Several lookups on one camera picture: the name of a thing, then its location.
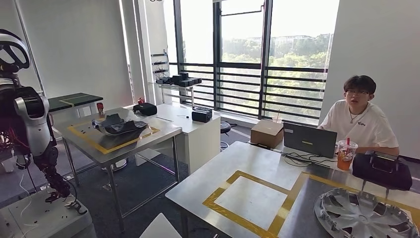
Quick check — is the black carry case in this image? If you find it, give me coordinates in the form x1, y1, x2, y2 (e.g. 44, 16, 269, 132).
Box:
132, 102, 158, 117

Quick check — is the black window railing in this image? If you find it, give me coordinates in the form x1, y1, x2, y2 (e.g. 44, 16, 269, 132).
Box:
169, 61, 329, 120

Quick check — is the black soft bag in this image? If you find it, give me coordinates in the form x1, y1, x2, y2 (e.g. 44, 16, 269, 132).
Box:
352, 151, 414, 192

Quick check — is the orange drink cup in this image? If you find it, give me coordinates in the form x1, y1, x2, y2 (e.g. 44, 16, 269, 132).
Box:
336, 137, 359, 172

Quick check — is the black laptop cable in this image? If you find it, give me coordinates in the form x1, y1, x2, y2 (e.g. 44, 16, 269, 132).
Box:
281, 151, 336, 169

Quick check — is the green top table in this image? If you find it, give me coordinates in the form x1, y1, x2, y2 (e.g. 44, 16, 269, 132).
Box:
47, 92, 105, 125

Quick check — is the brown cardboard box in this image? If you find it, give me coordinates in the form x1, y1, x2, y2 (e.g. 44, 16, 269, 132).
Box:
250, 119, 285, 149

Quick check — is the steel side table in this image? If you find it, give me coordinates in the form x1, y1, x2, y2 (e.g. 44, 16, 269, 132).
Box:
153, 82, 198, 108

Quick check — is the steel workbench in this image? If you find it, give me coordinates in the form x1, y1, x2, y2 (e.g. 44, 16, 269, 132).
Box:
164, 140, 420, 238

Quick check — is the person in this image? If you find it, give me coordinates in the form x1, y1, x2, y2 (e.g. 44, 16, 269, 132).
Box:
317, 75, 401, 157

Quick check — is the black equipment box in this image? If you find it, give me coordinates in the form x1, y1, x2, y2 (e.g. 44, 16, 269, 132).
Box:
191, 107, 213, 124

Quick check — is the silver hubcap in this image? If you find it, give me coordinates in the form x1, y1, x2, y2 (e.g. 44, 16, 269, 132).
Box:
314, 187, 420, 238

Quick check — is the barrier post with red head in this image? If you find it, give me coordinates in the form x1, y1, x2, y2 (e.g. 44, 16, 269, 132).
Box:
96, 102, 129, 174

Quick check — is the yellow tape frame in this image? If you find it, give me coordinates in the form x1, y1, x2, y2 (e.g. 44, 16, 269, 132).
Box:
202, 170, 420, 238
67, 122, 161, 155

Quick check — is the white curved body panel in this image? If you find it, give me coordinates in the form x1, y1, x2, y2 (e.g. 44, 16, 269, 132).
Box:
139, 212, 183, 238

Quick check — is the wall power strip rack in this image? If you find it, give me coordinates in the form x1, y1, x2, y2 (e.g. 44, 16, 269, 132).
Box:
150, 52, 170, 75

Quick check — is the black round stool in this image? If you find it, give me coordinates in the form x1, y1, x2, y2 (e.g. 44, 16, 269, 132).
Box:
219, 121, 232, 152

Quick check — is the white desk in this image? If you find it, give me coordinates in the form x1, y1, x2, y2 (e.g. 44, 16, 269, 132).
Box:
135, 103, 221, 176

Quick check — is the wheeled white humanoid robot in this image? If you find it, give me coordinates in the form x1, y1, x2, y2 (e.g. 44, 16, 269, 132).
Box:
0, 29, 98, 238

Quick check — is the dark grey laptop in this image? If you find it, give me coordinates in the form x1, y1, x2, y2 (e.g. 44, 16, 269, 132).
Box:
282, 121, 338, 159

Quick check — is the black grey car part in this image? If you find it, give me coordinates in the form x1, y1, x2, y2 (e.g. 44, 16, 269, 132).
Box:
91, 113, 149, 137

